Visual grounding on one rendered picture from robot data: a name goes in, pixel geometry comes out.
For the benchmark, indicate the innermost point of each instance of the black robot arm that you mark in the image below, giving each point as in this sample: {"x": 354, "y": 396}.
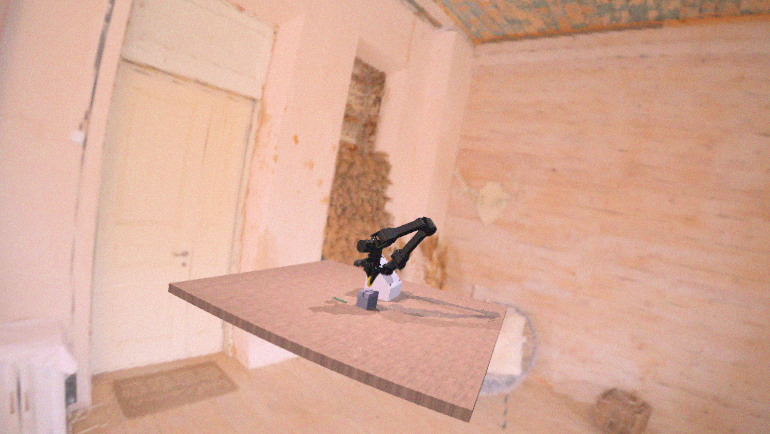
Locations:
{"x": 388, "y": 236}

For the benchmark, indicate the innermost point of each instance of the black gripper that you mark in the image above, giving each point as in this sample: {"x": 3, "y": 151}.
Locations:
{"x": 374, "y": 272}

